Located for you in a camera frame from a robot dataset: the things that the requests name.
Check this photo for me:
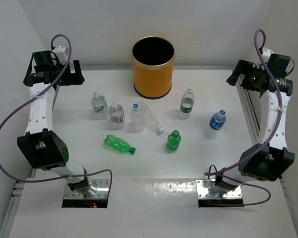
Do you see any clear bottle light-blue label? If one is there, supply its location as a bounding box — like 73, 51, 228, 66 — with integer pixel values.
91, 92, 108, 120

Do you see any clear bottle blue label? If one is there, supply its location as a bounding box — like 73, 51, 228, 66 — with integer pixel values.
205, 110, 226, 139

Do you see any clear bottle green label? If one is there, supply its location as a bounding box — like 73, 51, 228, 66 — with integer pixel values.
180, 87, 195, 119

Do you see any clear bottle red-white label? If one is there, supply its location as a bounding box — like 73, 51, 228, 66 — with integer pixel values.
108, 102, 125, 130

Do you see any clear bottle blue cap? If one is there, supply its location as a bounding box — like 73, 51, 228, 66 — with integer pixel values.
131, 103, 146, 131

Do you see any small green bottle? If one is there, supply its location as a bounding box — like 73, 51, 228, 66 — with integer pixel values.
166, 130, 181, 151

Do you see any clear bottle white cap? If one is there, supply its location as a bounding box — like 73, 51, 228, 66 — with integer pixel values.
138, 101, 164, 135

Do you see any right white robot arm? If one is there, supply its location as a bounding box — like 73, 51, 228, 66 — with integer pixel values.
212, 49, 295, 192

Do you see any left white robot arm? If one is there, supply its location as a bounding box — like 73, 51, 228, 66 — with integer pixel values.
17, 46, 97, 198

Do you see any orange cylindrical bin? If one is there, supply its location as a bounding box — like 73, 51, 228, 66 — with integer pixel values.
132, 36, 175, 100

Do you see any green lying bottle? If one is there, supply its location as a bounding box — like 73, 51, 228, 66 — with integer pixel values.
104, 134, 136, 155

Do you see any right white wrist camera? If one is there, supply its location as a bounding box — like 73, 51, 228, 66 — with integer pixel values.
253, 47, 274, 70

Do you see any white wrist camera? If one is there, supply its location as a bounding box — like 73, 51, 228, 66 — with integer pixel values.
52, 46, 69, 64
253, 47, 274, 70

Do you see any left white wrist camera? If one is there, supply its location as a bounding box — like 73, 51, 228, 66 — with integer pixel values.
52, 46, 69, 64

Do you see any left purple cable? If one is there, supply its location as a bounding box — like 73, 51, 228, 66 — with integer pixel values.
0, 34, 113, 196

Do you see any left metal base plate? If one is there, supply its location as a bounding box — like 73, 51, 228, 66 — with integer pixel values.
64, 179, 110, 200

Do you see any metal base plate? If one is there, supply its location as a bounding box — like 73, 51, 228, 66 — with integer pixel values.
196, 178, 242, 200
64, 179, 110, 200

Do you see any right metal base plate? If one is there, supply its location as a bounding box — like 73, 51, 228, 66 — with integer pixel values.
196, 178, 242, 200

